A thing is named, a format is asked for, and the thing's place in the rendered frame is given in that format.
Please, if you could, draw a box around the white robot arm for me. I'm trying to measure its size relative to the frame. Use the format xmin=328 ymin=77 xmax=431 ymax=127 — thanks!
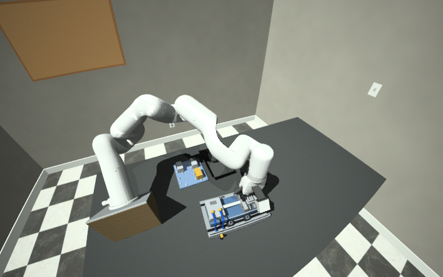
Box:
xmin=93 ymin=95 xmax=274 ymax=210

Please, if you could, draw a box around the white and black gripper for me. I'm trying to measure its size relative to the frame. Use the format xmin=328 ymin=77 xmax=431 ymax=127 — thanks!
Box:
xmin=235 ymin=172 xmax=268 ymax=202

